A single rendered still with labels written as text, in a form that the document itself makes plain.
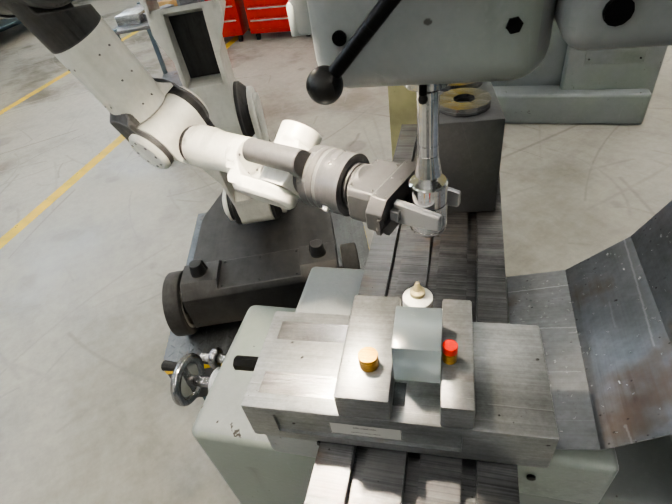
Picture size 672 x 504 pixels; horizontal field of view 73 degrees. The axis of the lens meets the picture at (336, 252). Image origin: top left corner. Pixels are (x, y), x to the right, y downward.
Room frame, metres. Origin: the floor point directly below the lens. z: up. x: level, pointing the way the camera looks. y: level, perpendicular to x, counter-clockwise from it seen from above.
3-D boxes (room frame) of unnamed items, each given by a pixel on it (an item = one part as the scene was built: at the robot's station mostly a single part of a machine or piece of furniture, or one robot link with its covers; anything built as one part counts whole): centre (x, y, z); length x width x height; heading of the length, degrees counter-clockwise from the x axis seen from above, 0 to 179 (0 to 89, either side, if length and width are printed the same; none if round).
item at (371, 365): (0.30, -0.01, 1.05); 0.02 x 0.02 x 0.02
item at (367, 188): (0.52, -0.06, 1.12); 0.13 x 0.12 x 0.10; 139
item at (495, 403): (0.33, -0.04, 0.98); 0.35 x 0.15 x 0.11; 72
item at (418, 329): (0.32, -0.07, 1.04); 0.06 x 0.05 x 0.06; 162
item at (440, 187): (0.46, -0.12, 1.16); 0.05 x 0.05 x 0.01
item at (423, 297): (0.41, -0.10, 0.98); 0.04 x 0.04 x 0.11
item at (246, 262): (1.26, 0.22, 0.59); 0.64 x 0.52 x 0.33; 178
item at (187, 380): (0.63, 0.35, 0.63); 0.16 x 0.12 x 0.12; 70
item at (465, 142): (0.78, -0.27, 1.03); 0.22 x 0.12 x 0.20; 167
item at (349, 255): (1.01, -0.04, 0.50); 0.20 x 0.05 x 0.20; 178
